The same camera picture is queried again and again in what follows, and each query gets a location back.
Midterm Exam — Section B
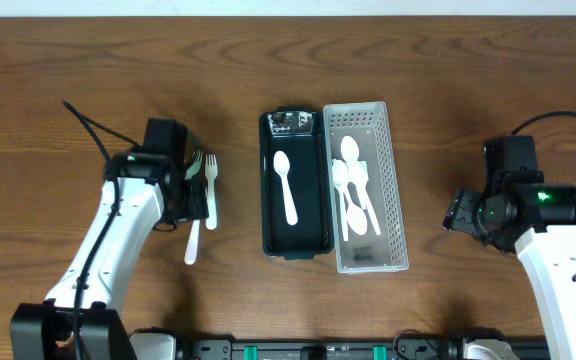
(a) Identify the mint green plastic fork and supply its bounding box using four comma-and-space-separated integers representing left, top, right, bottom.
185, 150, 203, 180

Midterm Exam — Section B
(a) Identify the white plastic fork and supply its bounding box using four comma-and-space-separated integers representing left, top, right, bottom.
205, 154, 218, 230
184, 219, 201, 265

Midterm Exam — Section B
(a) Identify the white plastic spoon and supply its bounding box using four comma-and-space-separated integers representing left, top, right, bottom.
346, 160, 381, 235
273, 151, 298, 226
332, 159, 348, 241
342, 185, 368, 236
341, 135, 368, 209

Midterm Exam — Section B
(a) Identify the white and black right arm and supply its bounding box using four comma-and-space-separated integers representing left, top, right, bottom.
443, 183, 576, 359

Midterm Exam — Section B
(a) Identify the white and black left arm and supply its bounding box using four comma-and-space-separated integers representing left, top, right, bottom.
10, 149, 212, 359

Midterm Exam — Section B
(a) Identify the clear white plastic basket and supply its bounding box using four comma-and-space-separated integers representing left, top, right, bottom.
323, 101, 409, 274

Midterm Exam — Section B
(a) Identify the dark green plastic basket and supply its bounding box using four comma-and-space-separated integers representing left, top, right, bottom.
259, 106, 336, 260

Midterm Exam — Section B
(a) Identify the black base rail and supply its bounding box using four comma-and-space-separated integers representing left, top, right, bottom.
127, 327, 552, 360

